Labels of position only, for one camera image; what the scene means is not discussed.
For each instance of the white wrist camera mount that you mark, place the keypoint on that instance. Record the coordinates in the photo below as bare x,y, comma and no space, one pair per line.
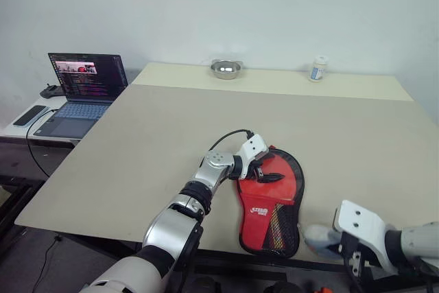
252,147
360,224

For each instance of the small orange object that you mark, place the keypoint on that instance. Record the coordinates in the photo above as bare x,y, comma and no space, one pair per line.
326,290

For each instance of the black handheld controller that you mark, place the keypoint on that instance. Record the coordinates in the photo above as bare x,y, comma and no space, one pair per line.
50,91

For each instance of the open blue-grey laptop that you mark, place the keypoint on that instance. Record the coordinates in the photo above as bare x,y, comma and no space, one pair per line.
89,77

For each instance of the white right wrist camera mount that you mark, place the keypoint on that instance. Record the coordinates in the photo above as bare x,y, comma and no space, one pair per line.
360,224

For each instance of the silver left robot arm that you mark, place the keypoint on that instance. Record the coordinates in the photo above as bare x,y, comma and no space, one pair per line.
178,228

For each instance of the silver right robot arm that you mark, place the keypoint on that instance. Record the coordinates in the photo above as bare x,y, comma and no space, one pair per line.
418,239

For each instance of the white side table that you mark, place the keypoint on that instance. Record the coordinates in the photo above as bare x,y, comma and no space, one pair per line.
20,133

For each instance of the black and red paddle case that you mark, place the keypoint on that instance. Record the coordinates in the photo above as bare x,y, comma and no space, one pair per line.
255,224

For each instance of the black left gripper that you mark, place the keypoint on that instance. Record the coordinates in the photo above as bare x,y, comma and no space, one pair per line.
258,169

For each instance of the stainless steel bowl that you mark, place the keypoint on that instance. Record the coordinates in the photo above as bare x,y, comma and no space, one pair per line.
226,69

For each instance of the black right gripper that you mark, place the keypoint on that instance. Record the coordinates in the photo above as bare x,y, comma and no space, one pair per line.
356,258

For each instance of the white plastic bottle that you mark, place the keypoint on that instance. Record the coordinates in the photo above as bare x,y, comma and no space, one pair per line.
318,70

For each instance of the black phone on blue pad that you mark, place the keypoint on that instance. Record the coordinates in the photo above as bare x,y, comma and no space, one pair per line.
30,116

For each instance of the black bar under table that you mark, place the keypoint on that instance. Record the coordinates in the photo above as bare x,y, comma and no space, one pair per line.
240,274

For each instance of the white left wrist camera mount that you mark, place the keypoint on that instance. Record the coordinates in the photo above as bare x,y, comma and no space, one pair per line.
252,147

